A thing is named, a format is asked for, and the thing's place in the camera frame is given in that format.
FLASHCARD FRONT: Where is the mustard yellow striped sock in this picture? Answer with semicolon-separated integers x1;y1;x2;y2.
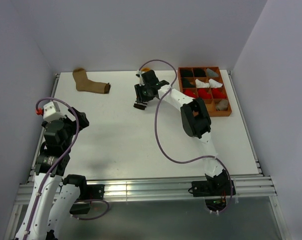
133;67;151;110

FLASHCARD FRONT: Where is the tan sock with red cuff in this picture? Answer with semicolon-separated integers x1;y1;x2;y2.
215;99;229;111

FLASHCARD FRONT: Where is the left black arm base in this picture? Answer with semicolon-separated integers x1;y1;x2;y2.
70;184;105;216

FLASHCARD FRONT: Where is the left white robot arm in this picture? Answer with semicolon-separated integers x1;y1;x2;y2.
15;101;89;240

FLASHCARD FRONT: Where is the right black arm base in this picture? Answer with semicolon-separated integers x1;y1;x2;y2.
188;180;236;212

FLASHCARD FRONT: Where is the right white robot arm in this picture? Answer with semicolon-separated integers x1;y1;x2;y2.
134;70;231;195

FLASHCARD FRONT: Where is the black rolled sock middle-left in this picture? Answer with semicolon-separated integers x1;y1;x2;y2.
182;78;196;88

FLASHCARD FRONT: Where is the black rolled sock back-left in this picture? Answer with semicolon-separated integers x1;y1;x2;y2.
180;69;193;78

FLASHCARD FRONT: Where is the red rolled sock left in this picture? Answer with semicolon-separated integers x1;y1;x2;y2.
183;89;197;99

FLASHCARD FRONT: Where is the red rolled sock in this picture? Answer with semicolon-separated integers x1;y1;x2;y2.
211;88;227;99
183;89;197;99
197;88;212;100

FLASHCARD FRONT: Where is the white rolled sock middle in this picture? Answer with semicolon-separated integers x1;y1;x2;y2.
195;79;210;88

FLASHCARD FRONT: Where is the white rolled sock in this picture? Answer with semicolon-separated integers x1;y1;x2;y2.
195;79;210;88
209;78;223;89

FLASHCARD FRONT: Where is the black rolled sock back-middle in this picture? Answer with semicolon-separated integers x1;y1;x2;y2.
193;68;206;78

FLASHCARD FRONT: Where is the red rolled sock middle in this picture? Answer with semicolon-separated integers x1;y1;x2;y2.
197;88;212;100

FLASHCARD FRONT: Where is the brown sock on table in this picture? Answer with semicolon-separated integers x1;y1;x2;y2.
72;67;111;94

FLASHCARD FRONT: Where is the orange compartment organizer box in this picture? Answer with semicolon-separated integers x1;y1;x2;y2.
178;66;232;117

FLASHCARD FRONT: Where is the grey rolled sock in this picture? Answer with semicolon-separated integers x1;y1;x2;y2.
206;68;219;78

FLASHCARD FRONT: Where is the white rolled sock right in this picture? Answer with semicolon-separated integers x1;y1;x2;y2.
209;78;223;89

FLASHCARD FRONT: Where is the red rolled sock right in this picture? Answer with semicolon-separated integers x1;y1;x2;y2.
211;88;227;99

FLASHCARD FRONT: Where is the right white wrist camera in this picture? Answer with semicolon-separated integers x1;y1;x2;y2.
136;70;144;86

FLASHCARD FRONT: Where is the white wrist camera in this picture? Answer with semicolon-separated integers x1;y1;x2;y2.
136;70;144;86
36;101;64;122

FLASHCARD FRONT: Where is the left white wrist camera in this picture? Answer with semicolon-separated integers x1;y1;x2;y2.
36;101;64;122

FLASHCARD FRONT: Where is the aluminium frame rail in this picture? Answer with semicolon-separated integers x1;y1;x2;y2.
14;176;278;205

